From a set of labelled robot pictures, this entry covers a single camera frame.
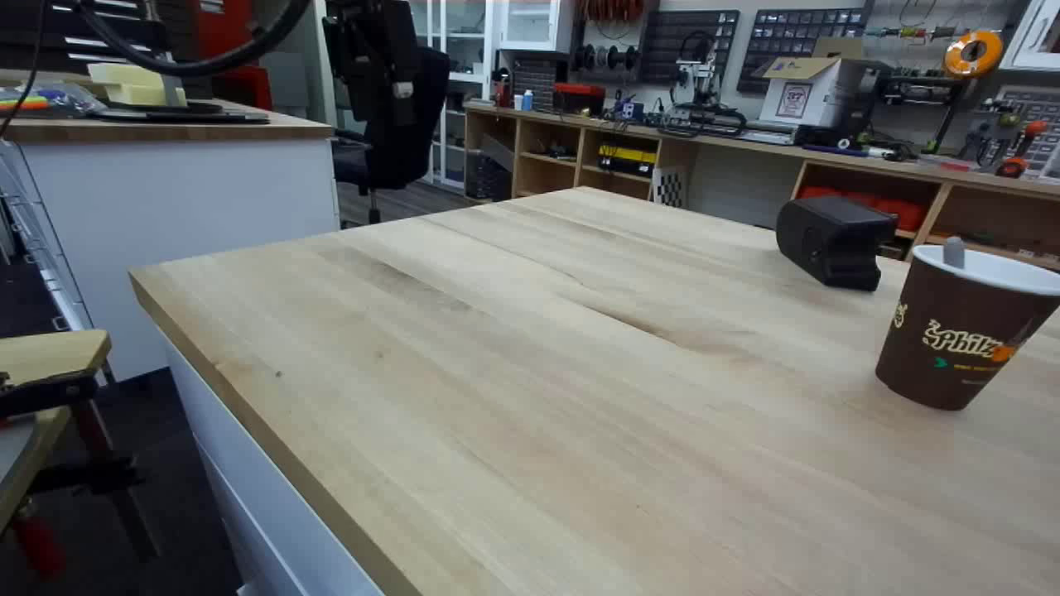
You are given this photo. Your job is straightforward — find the orange power drill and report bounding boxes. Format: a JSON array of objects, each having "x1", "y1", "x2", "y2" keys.
[{"x1": 991, "y1": 114, "x2": 1056, "y2": 182}]

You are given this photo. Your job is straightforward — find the yellow black tool case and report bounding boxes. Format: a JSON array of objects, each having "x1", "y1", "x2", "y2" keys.
[{"x1": 593, "y1": 139, "x2": 661, "y2": 179}]

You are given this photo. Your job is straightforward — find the brown paper coffee cup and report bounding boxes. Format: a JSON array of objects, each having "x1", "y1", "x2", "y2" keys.
[{"x1": 876, "y1": 239, "x2": 1060, "y2": 413}]

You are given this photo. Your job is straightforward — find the black flat tray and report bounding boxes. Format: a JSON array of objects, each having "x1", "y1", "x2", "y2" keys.
[{"x1": 94, "y1": 97, "x2": 274, "y2": 127}]

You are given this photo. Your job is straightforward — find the black drill press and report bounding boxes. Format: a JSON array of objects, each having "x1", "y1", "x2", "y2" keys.
[{"x1": 658, "y1": 54, "x2": 752, "y2": 142}]

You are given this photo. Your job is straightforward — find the narrow black pegboard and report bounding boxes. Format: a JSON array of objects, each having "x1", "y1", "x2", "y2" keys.
[{"x1": 640, "y1": 11, "x2": 742, "y2": 94}]

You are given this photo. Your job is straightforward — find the red storage bin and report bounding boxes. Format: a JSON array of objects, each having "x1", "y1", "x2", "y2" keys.
[{"x1": 799, "y1": 182, "x2": 932, "y2": 235}]

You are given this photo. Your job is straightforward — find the wide black pegboard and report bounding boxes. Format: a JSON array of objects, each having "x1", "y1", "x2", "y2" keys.
[{"x1": 735, "y1": 6, "x2": 872, "y2": 97}]

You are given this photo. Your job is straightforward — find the black red toolbox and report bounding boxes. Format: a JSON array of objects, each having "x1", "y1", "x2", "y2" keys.
[{"x1": 550, "y1": 80, "x2": 610, "y2": 121}]

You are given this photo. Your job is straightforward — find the wooden stand with clamp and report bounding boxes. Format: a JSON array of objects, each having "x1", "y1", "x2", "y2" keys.
[{"x1": 0, "y1": 327, "x2": 163, "y2": 582}]

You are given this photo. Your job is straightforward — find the thick black cable loop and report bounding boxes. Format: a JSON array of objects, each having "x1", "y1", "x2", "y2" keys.
[{"x1": 72, "y1": 0, "x2": 318, "y2": 80}]

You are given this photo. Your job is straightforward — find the red machine part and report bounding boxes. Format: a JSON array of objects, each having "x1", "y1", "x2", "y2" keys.
[{"x1": 196, "y1": 0, "x2": 274, "y2": 114}]

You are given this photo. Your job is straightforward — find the black bench machine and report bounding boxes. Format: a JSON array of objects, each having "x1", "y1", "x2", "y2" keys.
[{"x1": 794, "y1": 54, "x2": 940, "y2": 158}]

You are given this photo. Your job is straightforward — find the white metal frame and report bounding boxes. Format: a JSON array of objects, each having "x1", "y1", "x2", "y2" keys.
[{"x1": 0, "y1": 136, "x2": 94, "y2": 335}]

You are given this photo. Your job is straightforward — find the small black box device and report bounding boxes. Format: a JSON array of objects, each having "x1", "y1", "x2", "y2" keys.
[{"x1": 772, "y1": 196, "x2": 902, "y2": 294}]

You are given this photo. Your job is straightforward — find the white glass door cabinet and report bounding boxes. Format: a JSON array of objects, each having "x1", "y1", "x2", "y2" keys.
[{"x1": 405, "y1": 0, "x2": 576, "y2": 189}]

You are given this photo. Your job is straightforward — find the white framed board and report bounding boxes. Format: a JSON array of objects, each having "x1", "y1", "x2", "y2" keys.
[{"x1": 998, "y1": 0, "x2": 1060, "y2": 77}]

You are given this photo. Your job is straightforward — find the light wooden shelf unit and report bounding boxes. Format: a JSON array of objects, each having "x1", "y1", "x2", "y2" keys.
[{"x1": 461, "y1": 99, "x2": 1060, "y2": 274}]

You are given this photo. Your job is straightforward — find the black office chair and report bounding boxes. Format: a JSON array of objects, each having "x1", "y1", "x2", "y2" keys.
[{"x1": 322, "y1": 0, "x2": 453, "y2": 224}]

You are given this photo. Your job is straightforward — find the orange tape roll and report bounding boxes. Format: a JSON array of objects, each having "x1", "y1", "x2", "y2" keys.
[{"x1": 940, "y1": 28, "x2": 1006, "y2": 80}]

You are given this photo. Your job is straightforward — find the pale yellow box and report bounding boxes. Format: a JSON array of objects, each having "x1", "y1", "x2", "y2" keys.
[{"x1": 82, "y1": 61, "x2": 191, "y2": 114}]

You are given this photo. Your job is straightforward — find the white desk with wooden top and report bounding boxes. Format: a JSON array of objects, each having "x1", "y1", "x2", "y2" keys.
[{"x1": 0, "y1": 99, "x2": 345, "y2": 383}]

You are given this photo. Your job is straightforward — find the white cardboard box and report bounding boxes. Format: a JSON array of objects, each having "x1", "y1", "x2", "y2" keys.
[{"x1": 755, "y1": 54, "x2": 850, "y2": 132}]

